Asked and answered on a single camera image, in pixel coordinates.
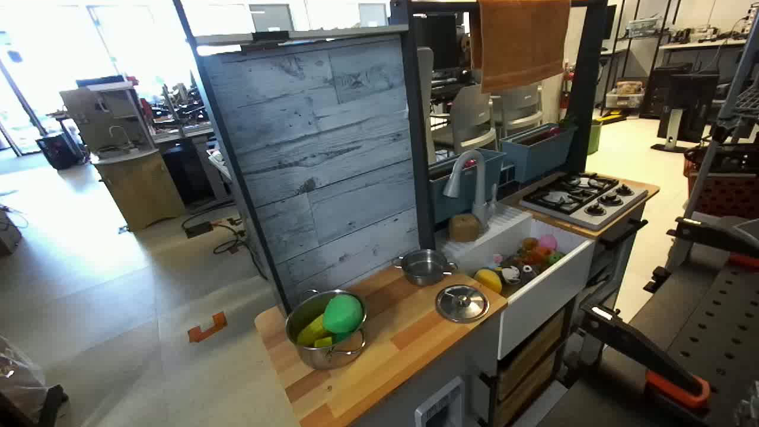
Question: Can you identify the orange terry cloth towel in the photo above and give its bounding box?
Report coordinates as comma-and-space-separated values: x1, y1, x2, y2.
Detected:
472, 0, 575, 95

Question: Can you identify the white toy sink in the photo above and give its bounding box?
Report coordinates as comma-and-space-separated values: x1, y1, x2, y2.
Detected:
440, 207, 598, 360

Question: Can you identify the small steel pan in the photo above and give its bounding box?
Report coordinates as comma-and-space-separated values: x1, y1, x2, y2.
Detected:
394, 248, 457, 290

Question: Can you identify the grey wood-pattern back panel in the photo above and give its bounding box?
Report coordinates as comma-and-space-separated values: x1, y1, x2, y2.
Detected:
194, 34, 423, 309

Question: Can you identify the brown scrubber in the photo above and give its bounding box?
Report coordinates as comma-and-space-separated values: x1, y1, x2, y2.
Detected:
447, 211, 487, 244

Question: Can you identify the blue shelf box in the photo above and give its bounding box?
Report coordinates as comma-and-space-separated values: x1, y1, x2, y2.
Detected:
500, 123, 578, 190
429, 147, 507, 225

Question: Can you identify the white toy faucet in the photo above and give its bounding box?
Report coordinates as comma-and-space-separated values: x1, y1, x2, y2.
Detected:
442, 147, 500, 231

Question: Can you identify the green toy vegetable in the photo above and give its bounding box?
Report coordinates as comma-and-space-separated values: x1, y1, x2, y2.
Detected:
320, 293, 368, 339

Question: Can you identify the small steel bowl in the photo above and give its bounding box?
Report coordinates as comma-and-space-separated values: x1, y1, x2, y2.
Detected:
431, 283, 492, 326

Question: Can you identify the wooden countertop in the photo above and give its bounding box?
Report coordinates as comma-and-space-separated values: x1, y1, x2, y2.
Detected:
252, 263, 511, 427

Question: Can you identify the yellow banana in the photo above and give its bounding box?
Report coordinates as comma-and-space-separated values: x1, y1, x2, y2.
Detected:
472, 269, 507, 296

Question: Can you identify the grey plastic chair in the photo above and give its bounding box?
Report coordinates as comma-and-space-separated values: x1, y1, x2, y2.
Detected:
451, 82, 504, 155

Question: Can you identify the yellow toy vegetable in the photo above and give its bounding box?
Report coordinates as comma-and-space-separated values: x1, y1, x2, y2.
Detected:
294, 313, 336, 352

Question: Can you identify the steel pot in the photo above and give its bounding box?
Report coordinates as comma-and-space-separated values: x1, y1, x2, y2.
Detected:
283, 288, 372, 372

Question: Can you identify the toy stove top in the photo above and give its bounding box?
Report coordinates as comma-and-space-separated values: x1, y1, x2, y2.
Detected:
520, 171, 653, 236

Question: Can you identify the toy kitchen cabinet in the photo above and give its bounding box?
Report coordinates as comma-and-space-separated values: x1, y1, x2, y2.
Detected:
368, 207, 653, 427

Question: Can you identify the cardboard play kitchen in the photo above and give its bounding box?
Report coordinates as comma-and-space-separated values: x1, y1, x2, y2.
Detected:
59, 82, 190, 233

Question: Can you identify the black perforated workbench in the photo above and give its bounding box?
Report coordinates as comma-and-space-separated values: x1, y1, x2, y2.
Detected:
661, 259, 759, 427

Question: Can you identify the black metal kitchen frame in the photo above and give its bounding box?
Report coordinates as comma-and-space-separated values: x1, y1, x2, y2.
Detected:
392, 0, 609, 251

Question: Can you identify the orange bracket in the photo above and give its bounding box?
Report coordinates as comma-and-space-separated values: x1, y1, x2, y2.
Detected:
185, 309, 231, 345

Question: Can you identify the black clamp with orange handle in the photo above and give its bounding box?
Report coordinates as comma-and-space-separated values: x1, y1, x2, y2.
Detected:
581, 303, 713, 418

